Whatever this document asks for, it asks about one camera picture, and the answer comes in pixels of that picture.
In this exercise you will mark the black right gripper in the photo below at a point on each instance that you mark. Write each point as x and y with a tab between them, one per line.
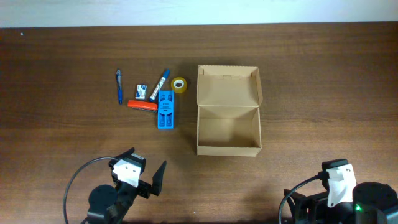
306	202

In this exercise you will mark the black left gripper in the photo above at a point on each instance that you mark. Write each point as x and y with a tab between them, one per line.
144	189

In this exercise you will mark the orange stapler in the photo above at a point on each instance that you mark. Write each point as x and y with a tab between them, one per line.
142	105

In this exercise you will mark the blue plastic battery holder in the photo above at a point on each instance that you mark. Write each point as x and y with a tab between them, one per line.
166	110

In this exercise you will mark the small white staples box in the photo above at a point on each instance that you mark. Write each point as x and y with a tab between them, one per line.
141	92

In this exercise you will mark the yellow tape roll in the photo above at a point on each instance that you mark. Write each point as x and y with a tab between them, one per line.
179	85

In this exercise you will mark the cardboard box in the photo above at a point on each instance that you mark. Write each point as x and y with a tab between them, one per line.
229	100

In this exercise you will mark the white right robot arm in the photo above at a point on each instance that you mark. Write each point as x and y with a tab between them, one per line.
373	202

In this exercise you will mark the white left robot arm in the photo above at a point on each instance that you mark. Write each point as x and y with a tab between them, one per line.
110	204

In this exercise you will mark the blue white marker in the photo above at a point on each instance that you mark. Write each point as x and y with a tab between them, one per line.
159	85

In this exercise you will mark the blue ballpoint pen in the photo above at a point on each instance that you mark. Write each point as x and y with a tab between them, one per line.
118	81

